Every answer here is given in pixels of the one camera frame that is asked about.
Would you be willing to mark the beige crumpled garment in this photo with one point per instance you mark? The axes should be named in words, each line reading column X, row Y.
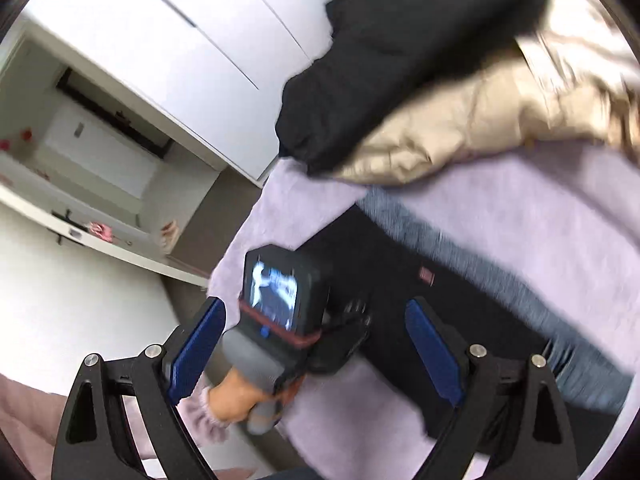
column 574, row 77

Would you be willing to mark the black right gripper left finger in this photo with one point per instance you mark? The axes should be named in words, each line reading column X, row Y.
column 95, row 439

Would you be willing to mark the pink cloth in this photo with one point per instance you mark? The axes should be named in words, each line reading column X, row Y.
column 30, row 419

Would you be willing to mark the left hand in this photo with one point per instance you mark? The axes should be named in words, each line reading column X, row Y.
column 233, row 398

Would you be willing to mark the black garment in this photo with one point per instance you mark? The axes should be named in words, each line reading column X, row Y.
column 381, row 52

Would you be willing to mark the black pants with grey waistband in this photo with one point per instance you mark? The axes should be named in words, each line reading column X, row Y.
column 380, row 252

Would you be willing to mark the lavender fleece blanket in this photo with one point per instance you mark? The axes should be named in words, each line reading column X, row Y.
column 562, row 218

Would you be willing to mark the white cabinet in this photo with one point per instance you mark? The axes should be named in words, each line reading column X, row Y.
column 132, row 134

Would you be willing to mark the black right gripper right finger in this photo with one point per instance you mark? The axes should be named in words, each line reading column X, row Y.
column 515, row 404

